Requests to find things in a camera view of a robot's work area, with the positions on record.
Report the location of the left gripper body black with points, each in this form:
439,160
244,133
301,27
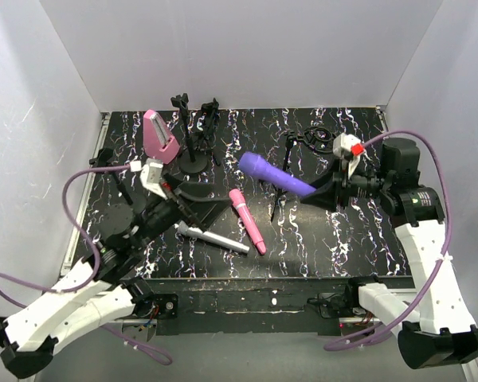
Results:
182,205

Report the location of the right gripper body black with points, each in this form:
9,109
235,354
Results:
339,189

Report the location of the silver grey microphone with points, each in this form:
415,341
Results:
213,238

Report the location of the black round-base clip stand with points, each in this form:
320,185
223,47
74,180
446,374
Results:
190,161

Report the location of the purple matte microphone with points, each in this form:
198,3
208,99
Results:
258,168

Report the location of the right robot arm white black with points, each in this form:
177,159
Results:
436,327

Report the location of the black left-edge clip stand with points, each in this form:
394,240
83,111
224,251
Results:
118,187

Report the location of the black folded tripod stand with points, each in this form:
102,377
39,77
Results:
206,136

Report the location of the pink microphone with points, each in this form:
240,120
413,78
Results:
239,203

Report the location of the pink metronome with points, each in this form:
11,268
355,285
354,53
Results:
158,142

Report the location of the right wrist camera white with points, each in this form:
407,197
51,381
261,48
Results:
348,148

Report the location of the black tripod shock-mount stand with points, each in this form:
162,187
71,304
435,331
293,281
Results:
318,139

